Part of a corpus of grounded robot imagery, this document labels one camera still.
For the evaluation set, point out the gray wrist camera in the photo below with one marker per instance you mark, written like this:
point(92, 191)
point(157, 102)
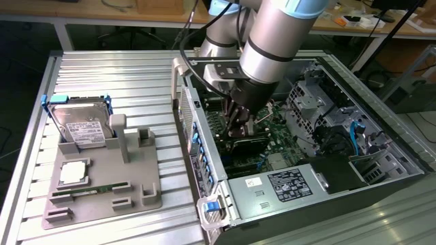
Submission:
point(217, 79)

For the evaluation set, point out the metal socket cover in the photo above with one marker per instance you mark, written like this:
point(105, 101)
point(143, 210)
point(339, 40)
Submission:
point(267, 112)

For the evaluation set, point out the gray parts rack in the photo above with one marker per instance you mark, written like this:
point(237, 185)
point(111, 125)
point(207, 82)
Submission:
point(101, 173)

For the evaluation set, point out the blue case latch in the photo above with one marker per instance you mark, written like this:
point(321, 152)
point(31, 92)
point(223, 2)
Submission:
point(211, 206)

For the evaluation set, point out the black monitor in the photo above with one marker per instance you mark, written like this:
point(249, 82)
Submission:
point(391, 3)

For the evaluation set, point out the gray power supply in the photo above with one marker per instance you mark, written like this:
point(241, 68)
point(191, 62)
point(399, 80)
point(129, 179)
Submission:
point(259, 204)

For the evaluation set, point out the silver chipset heatsink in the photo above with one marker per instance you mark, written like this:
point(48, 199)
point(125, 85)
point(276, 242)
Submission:
point(276, 162)

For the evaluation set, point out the wooden box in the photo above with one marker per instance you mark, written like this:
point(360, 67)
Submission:
point(153, 6)

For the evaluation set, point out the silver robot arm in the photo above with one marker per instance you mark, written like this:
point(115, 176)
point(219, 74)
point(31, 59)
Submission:
point(268, 46)

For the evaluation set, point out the wooden desk white frame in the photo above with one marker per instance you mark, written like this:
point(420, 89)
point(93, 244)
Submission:
point(363, 30)
point(85, 15)

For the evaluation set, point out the open black PC case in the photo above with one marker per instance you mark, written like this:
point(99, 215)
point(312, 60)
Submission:
point(375, 209)

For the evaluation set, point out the white plastic part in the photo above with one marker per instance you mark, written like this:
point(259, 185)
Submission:
point(365, 23)

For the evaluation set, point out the green motherboard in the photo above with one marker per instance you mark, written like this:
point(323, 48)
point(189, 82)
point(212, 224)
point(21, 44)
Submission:
point(283, 143)

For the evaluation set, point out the dark gray floor cabinet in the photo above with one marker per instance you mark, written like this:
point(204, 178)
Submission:
point(419, 99)

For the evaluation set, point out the hard disk blue carrier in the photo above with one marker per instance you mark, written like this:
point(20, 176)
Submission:
point(81, 125)

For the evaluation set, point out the green graphics card black shroud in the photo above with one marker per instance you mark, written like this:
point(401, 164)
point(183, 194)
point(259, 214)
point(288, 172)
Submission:
point(252, 146)

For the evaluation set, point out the green RAM stick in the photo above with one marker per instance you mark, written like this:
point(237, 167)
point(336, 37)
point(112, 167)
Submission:
point(92, 190)

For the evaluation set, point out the silver CPU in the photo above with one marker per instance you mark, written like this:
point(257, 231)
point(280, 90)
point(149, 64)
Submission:
point(72, 172)

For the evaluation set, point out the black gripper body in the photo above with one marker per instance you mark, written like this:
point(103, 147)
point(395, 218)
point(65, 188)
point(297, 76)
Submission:
point(253, 95)

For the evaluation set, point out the silver disk bay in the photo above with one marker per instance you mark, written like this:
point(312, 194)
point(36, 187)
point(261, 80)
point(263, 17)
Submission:
point(308, 102)

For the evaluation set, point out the black tripod pole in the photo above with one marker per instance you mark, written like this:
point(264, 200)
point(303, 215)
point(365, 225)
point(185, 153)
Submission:
point(401, 21)

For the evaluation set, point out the black office chair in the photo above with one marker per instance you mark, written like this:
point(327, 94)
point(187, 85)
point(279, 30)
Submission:
point(131, 30)

